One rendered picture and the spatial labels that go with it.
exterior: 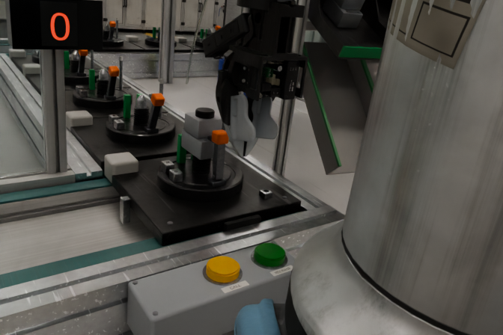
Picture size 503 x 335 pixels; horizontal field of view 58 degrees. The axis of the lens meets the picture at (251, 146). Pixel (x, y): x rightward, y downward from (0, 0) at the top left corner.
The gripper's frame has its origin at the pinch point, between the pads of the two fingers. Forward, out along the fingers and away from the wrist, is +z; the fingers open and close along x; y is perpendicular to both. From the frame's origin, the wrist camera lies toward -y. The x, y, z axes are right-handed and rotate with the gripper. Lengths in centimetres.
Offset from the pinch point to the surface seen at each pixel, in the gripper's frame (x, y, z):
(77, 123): -10.5, -43.6, 9.7
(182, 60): 56, -128, 14
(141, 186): -9.2, -12.7, 10.4
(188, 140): -2.1, -11.1, 2.9
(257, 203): 4.8, -0.8, 10.4
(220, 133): -0.4, -4.9, -0.2
